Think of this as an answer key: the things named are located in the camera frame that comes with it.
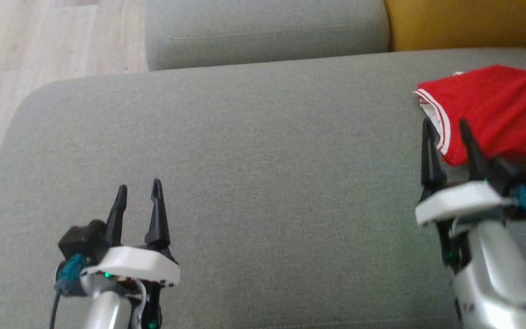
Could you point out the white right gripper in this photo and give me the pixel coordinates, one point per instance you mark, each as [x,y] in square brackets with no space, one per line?
[459,201]

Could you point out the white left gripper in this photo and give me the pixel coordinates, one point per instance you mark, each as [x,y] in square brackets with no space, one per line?
[135,265]

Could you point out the red and white jersey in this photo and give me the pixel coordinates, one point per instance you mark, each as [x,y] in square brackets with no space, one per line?
[505,114]

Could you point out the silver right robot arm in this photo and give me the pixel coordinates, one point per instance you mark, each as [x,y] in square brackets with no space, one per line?
[496,274]

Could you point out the yellow sofa cushion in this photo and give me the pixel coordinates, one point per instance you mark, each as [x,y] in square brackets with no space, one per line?
[464,23]

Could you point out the large grey sofa seat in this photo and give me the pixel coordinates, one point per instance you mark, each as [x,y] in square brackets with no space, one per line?
[267,160]

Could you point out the small grey sofa cushion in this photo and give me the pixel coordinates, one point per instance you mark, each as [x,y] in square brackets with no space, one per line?
[267,32]

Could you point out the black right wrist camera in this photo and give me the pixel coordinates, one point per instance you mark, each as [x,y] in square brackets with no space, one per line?
[512,171]

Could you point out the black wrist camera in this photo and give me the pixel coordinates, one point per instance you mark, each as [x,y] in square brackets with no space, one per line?
[512,171]
[80,237]

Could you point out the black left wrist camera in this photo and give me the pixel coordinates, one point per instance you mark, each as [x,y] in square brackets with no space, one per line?
[80,237]

